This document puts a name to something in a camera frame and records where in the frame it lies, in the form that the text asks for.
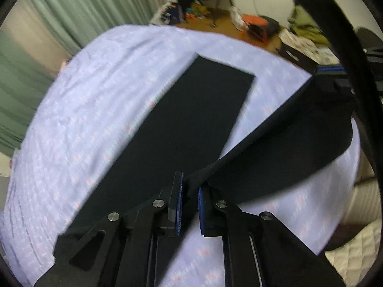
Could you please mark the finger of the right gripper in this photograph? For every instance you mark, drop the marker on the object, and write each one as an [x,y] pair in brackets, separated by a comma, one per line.
[334,71]

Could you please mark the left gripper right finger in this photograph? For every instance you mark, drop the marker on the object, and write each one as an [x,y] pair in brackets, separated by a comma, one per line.
[259,250]

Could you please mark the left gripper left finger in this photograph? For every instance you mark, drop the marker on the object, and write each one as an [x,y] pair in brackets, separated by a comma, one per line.
[120,249]

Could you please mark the black pants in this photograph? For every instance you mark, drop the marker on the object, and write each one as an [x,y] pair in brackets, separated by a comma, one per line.
[187,131]

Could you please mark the orange stool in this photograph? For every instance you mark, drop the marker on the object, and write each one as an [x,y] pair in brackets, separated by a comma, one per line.
[256,26]

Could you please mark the lavender floral bed cover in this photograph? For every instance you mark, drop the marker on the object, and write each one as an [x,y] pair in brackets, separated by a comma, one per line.
[91,112]

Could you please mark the colourful toys on floor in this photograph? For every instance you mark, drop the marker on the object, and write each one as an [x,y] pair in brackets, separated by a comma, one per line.
[196,11]

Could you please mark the green curtain right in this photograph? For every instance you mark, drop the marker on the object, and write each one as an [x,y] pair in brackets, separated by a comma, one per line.
[36,35]

